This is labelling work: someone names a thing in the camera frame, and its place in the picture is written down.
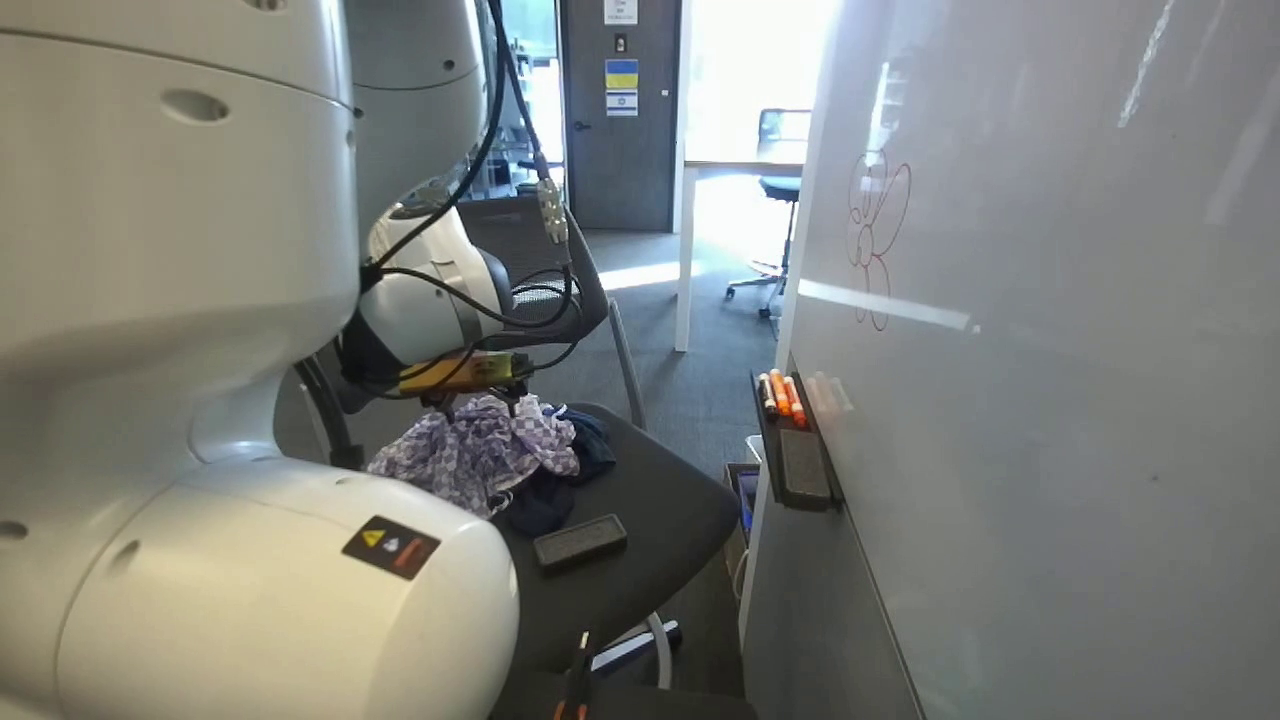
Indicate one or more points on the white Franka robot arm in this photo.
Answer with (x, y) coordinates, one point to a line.
(172, 400)

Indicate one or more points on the white paper sign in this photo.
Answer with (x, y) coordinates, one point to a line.
(623, 10)

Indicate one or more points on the black rectangular eraser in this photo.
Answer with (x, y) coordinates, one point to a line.
(581, 540)

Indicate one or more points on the blue yellow poster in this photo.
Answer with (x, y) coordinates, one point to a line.
(623, 88)

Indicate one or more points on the blue white box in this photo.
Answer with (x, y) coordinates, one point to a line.
(747, 497)

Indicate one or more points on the black office chair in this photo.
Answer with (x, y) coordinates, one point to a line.
(781, 185)

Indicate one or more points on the dark grey door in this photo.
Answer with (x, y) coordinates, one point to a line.
(645, 162)

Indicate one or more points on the purple patterned clothing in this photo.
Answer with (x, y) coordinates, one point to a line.
(467, 445)

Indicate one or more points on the dark navy clothing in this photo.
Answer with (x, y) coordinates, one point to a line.
(547, 502)

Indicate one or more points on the white table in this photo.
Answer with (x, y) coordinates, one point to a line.
(683, 254)

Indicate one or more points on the grey black chair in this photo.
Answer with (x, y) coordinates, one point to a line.
(655, 533)

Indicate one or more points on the whiteboard partition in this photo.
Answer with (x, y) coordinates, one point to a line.
(1042, 400)

